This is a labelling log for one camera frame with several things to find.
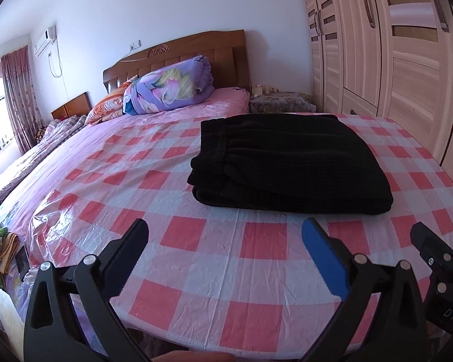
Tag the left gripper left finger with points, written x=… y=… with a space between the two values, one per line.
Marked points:
x=52 y=330

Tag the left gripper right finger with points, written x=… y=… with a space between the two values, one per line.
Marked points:
x=380 y=317

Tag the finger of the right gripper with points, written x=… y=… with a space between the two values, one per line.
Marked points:
x=432 y=249

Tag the black pants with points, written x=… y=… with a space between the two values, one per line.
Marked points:
x=310 y=164

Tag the pink checkered bed sheet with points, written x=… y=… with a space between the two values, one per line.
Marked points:
x=211 y=278

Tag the light wood wardrobe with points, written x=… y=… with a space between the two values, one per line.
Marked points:
x=391 y=59

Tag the striped purple blanket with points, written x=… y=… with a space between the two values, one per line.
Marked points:
x=54 y=135

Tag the floral covered nightstand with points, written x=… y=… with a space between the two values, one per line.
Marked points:
x=266 y=99

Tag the small wooden headboard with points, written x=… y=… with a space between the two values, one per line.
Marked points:
x=77 y=106

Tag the orange floral pillow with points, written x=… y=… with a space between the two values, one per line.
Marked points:
x=111 y=107

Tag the maroon curtain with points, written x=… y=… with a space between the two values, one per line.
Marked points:
x=20 y=118

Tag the purple floral folded quilt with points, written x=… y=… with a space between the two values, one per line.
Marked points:
x=186 y=83

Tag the white air conditioner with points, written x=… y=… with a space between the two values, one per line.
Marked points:
x=48 y=37

